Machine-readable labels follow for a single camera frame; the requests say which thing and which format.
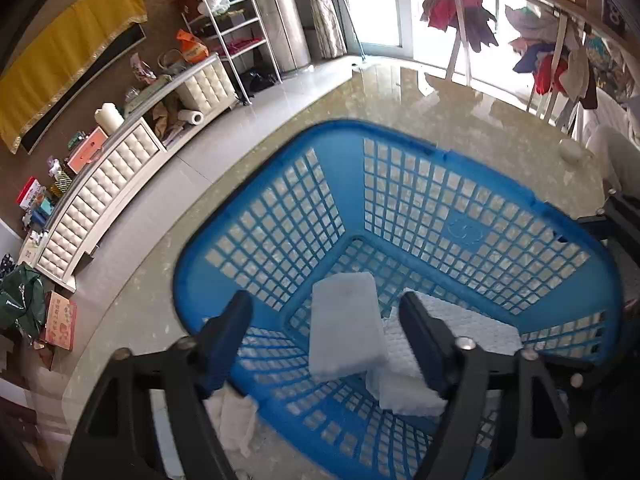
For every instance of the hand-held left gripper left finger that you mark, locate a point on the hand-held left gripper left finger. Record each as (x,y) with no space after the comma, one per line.
(227,345)

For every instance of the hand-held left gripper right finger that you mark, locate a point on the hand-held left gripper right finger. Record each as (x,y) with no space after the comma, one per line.
(422,345)

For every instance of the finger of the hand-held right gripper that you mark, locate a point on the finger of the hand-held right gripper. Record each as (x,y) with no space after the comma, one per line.
(617,217)
(590,377)

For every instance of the white towel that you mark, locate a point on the white towel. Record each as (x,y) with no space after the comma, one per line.
(345,325)

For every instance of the blue plastic laundry basket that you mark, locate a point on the blue plastic laundry basket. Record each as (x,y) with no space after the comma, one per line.
(462,227)

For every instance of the small white sponge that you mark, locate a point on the small white sponge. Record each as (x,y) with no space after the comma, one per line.
(405,395)

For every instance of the white cloth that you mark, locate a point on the white cloth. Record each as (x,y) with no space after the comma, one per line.
(235,417)

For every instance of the white round object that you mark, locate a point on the white round object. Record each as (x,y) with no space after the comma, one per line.
(572,150)

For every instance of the printed cardboard box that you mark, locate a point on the printed cardboard box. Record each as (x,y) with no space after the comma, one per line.
(60,320)

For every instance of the green plastic bag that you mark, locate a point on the green plastic bag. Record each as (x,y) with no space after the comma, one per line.
(20,300)

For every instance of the white tufted television cabinet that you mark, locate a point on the white tufted television cabinet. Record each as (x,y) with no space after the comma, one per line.
(100,175)

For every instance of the white paper roll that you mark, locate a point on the white paper roll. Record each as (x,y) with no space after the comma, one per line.
(192,117)

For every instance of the clothes drying rack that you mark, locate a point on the clothes drying rack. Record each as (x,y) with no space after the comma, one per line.
(457,47)

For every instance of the pink box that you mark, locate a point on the pink box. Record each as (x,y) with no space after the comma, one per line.
(87,150)

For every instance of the red and white box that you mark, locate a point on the red and white box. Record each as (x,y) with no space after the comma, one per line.
(30,192)

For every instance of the row of hanging clothes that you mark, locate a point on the row of hanging clothes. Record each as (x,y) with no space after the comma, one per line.
(460,5)

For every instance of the black bag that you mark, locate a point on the black bag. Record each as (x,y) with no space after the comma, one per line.
(260,80)

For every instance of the orange bag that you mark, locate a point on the orange bag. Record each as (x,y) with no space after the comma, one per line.
(192,47)

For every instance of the white metal shelf rack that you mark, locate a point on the white metal shelf rack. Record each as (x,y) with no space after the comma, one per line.
(240,30)

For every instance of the silver covered column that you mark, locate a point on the silver covered column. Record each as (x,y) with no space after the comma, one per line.
(285,10)

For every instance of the yellow cloth with gold trim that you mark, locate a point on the yellow cloth with gold trim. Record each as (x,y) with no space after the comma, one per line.
(65,45)

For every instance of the white plastic bag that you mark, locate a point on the white plastic bag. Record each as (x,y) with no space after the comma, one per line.
(215,0)

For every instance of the patterned curtain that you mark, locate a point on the patterned curtain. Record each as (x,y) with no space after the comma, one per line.
(325,5)

